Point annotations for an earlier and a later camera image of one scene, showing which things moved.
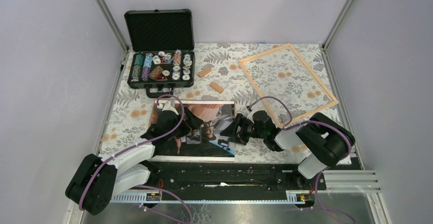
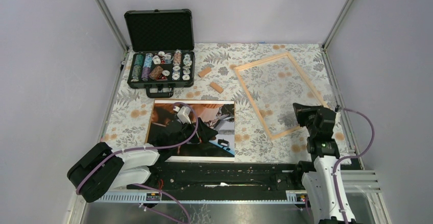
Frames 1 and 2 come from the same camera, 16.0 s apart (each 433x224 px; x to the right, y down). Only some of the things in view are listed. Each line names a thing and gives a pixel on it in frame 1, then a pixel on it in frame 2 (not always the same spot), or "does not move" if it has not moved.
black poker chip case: x=163 y=57 does not move
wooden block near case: x=202 y=73 does not move
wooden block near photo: x=216 y=87 does not move
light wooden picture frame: x=272 y=51 -> x=316 y=96
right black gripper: x=242 y=121 -> x=302 y=110
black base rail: x=239 y=176 does not move
